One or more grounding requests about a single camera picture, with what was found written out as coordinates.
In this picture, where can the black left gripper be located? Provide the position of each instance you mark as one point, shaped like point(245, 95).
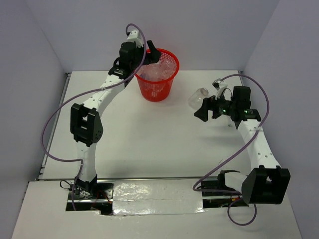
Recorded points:
point(153, 57)

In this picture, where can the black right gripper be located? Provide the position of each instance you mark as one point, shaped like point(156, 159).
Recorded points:
point(209, 103)

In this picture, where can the clear bottle white cap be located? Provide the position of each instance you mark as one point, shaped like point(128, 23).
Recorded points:
point(151, 72)

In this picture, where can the clear wide-mouth plastic jar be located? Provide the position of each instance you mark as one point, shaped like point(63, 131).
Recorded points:
point(195, 101)

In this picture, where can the clear ribbed plastic bottle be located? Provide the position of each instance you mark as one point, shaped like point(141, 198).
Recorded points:
point(167, 68)

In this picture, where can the green label plastic bottle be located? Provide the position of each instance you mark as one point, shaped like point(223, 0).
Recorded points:
point(230, 123)

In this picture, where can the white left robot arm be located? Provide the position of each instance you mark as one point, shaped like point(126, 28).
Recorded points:
point(85, 118)

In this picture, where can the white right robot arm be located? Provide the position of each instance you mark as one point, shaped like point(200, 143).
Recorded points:
point(268, 181)

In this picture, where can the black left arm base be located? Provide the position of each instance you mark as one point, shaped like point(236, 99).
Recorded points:
point(101, 202)

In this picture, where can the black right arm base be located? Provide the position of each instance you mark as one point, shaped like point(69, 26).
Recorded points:
point(212, 187)

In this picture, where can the red mesh plastic bin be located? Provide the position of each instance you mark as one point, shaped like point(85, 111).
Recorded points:
point(156, 91)

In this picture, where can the silver foil covered panel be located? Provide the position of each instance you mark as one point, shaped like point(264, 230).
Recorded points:
point(156, 197)

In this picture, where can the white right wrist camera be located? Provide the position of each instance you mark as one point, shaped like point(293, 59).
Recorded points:
point(220, 86)

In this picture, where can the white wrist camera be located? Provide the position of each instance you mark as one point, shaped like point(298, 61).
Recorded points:
point(220, 86)
point(134, 36)

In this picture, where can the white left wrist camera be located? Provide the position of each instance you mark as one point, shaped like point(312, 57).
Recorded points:
point(134, 36)

